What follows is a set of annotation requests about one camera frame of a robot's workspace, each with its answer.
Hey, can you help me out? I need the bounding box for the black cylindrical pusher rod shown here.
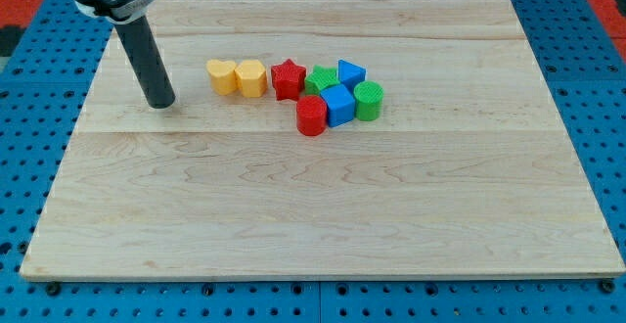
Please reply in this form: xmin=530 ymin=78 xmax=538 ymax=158
xmin=114 ymin=17 xmax=176 ymax=109

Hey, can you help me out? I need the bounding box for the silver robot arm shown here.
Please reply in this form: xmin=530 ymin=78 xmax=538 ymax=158
xmin=73 ymin=0 xmax=175 ymax=109

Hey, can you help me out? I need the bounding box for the red star block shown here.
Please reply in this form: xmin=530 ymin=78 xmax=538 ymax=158
xmin=271 ymin=59 xmax=306 ymax=101

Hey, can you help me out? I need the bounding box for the green star block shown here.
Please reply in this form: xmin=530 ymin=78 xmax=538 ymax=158
xmin=304 ymin=66 xmax=340 ymax=95

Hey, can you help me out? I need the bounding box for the yellow heart block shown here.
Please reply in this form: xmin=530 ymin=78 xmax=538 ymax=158
xmin=205 ymin=59 xmax=238 ymax=96

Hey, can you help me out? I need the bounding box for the yellow hexagon block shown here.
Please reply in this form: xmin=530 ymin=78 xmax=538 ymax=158
xmin=235 ymin=60 xmax=268 ymax=98

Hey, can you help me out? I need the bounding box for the red cylinder block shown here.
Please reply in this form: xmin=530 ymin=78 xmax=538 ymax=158
xmin=296 ymin=95 xmax=328 ymax=136

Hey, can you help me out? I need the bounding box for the wooden board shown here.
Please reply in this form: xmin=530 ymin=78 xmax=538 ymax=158
xmin=21 ymin=0 xmax=625 ymax=282

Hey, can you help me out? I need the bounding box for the blue cube block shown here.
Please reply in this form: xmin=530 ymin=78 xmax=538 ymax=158
xmin=320 ymin=84 xmax=355 ymax=127

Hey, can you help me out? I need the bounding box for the blue triangle block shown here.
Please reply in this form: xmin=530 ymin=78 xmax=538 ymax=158
xmin=337 ymin=60 xmax=367 ymax=92

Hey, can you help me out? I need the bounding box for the green cylinder block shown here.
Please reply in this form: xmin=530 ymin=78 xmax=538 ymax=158
xmin=353 ymin=80 xmax=384 ymax=121

